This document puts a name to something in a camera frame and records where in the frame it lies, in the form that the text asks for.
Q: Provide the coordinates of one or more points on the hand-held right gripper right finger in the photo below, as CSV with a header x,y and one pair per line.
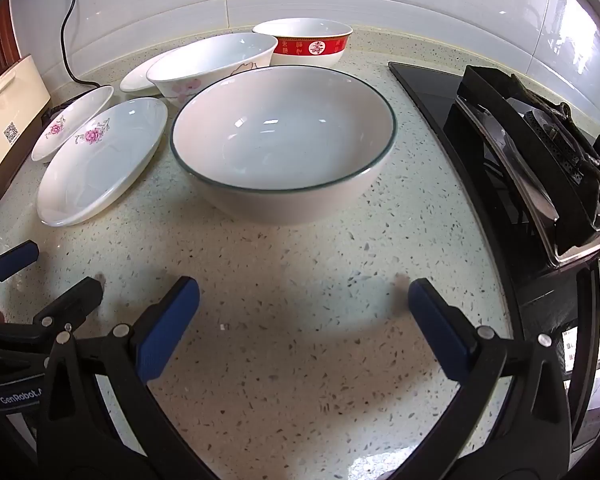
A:
x,y
440,330

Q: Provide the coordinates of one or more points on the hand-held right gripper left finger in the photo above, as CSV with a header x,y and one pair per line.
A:
x,y
170,325

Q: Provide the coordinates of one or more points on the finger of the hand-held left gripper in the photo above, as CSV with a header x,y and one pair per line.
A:
x,y
12,260
75,300

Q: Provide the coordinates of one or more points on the large flower-print plate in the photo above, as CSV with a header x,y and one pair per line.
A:
x,y
100,175

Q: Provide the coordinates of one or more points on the small flower-print plate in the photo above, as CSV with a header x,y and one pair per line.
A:
x,y
75,110

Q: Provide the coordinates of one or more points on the plain white plate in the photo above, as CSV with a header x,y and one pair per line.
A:
x,y
137,80

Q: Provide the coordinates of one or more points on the white bowl with green rim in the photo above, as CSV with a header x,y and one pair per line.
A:
x,y
280,135

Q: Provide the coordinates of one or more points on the white bowl with pink flower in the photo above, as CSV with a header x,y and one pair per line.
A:
x,y
210,60

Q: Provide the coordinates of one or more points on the red and white bowl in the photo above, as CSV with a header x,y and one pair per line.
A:
x,y
305,50

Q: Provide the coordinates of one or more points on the cream rice cooker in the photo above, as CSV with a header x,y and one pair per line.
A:
x,y
10,110

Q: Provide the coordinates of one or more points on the black gas stove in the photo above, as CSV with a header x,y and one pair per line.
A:
x,y
430,95

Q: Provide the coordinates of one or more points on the red-brown wooden window frame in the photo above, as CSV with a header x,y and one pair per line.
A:
x,y
0,45

